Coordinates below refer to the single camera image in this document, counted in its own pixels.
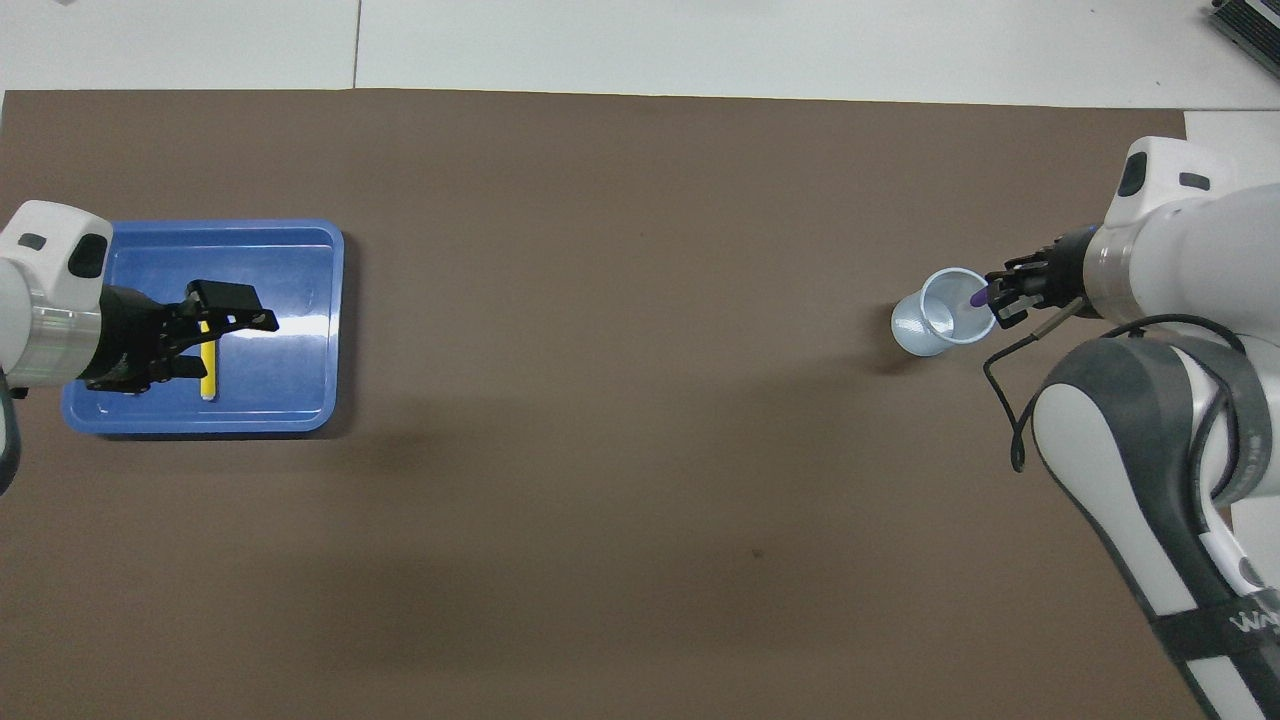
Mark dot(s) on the purple marker pen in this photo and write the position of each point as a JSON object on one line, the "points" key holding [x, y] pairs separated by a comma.
{"points": [[978, 297]]}

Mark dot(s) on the brown table mat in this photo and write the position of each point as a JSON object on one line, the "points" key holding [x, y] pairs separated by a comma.
{"points": [[620, 450]]}

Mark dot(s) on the translucent plastic cup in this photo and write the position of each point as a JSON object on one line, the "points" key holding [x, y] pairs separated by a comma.
{"points": [[925, 335]]}

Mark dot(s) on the yellow marker pen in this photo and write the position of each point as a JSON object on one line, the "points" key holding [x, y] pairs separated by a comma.
{"points": [[208, 385]]}

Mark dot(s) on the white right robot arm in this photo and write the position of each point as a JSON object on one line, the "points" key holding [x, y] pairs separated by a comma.
{"points": [[1150, 450]]}

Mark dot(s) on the blue plastic tray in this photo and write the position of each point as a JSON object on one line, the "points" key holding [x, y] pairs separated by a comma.
{"points": [[290, 380]]}

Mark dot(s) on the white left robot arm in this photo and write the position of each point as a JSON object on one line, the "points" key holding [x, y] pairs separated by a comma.
{"points": [[40, 300]]}

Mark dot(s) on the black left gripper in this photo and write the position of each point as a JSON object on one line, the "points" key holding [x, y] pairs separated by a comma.
{"points": [[130, 340]]}

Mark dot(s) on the grey ribbed device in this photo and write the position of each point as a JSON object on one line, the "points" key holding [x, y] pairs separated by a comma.
{"points": [[1250, 25]]}

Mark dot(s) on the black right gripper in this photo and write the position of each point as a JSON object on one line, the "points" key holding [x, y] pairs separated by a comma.
{"points": [[1070, 270]]}

